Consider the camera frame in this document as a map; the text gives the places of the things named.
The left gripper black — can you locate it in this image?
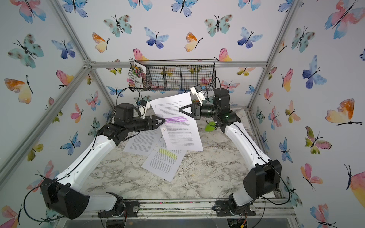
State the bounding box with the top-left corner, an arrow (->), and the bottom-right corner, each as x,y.
125,116 -> 164,134

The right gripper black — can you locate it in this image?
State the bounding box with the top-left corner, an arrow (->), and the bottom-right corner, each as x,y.
181,103 -> 222,123

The purple highlighted document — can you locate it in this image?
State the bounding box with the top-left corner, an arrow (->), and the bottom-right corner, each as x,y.
150,93 -> 203,152

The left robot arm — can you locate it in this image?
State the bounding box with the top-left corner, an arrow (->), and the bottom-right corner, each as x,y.
39,103 -> 165,219

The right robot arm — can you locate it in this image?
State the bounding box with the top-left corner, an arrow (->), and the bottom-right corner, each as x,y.
179,85 -> 284,216

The green toy trowel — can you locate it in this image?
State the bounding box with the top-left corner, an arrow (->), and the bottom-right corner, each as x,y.
204,121 -> 216,132

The plain text document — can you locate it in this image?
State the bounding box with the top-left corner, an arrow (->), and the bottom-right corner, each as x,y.
123,129 -> 162,156

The yellow highlighted document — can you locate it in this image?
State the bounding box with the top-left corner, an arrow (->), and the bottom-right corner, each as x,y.
142,137 -> 186,182

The seed packet in basket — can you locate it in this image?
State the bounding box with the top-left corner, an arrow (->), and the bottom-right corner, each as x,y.
132,61 -> 147,89

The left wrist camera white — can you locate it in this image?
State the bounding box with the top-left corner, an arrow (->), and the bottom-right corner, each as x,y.
138,99 -> 151,119

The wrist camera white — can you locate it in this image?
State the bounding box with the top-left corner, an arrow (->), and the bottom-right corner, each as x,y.
190,85 -> 205,105
138,99 -> 151,119

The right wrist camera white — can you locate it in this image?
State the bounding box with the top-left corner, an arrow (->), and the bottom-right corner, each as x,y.
190,85 -> 205,105

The black wire basket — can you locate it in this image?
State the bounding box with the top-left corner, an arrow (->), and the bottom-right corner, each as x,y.
127,59 -> 216,93

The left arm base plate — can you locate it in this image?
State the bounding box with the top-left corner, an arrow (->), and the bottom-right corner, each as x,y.
98,200 -> 140,219

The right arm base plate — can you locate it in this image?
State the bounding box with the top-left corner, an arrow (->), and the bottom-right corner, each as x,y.
212,199 -> 256,218

